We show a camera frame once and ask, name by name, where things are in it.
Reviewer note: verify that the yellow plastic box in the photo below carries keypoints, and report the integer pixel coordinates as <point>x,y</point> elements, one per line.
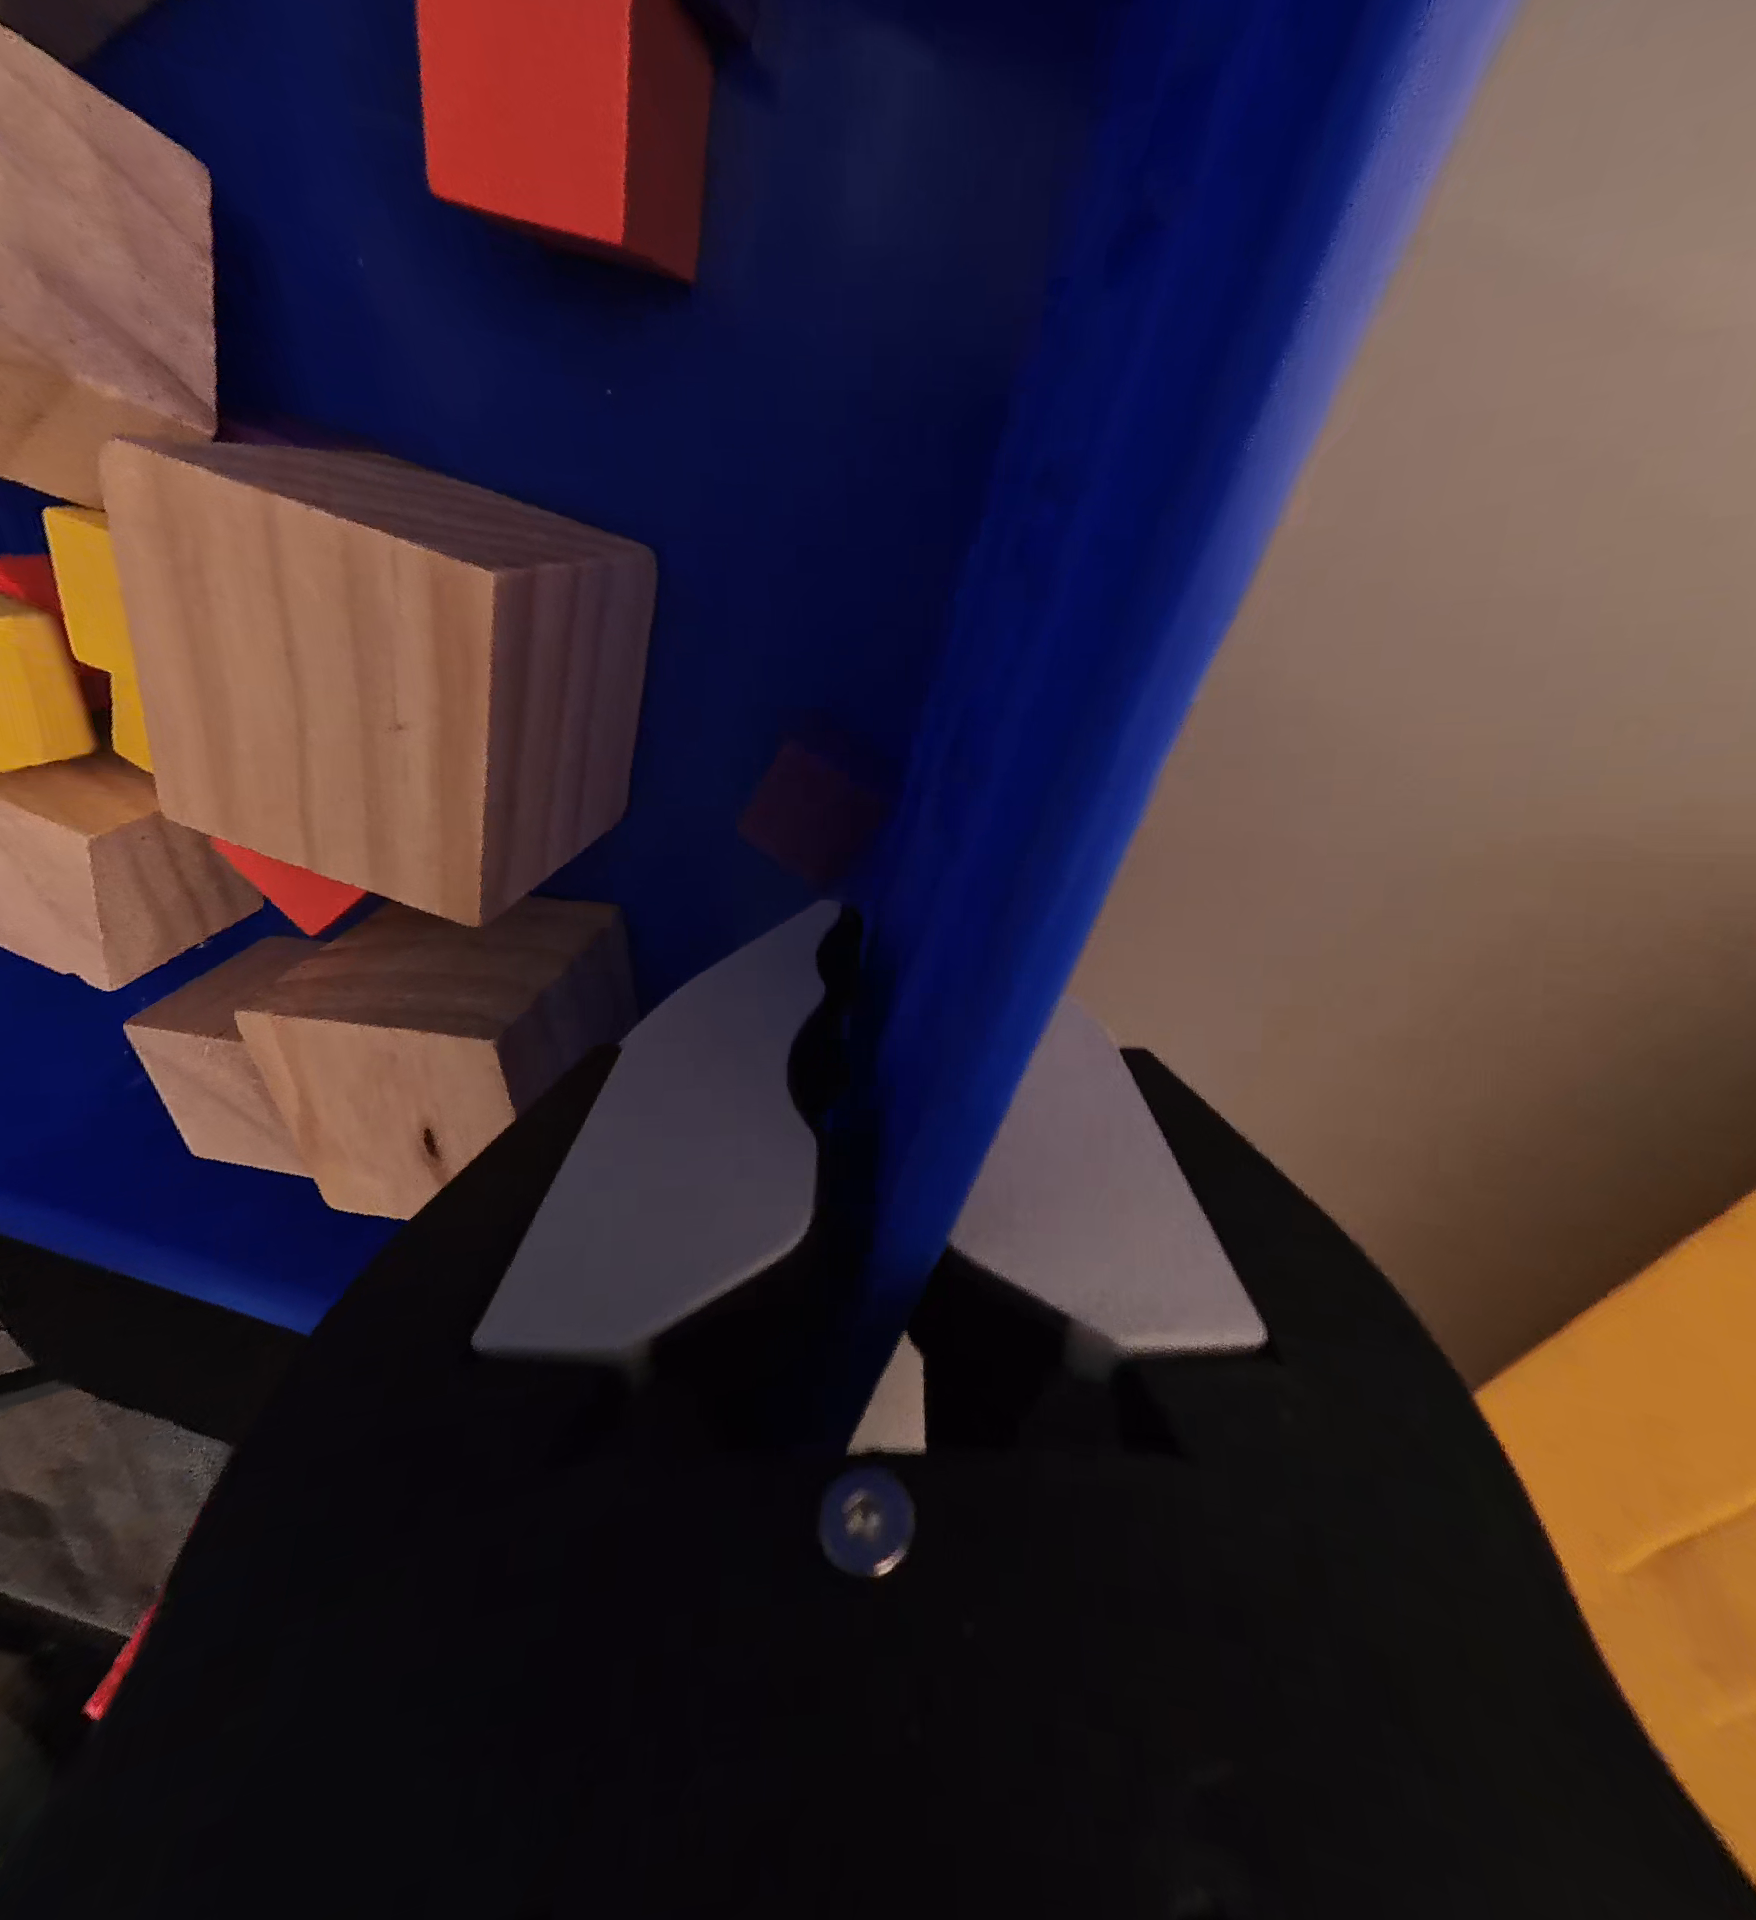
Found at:
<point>1688,1424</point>

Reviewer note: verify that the blue plastic box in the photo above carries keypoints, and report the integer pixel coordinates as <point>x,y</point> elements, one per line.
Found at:
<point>847,495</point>

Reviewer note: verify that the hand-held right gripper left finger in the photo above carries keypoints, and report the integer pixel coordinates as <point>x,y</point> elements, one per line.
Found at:
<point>654,1185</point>

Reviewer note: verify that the pile of coloured wooden cubes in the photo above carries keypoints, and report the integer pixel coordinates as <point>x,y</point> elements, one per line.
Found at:
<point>353,675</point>

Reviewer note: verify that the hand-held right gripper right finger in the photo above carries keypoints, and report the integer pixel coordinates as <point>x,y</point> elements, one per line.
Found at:
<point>1118,1214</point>

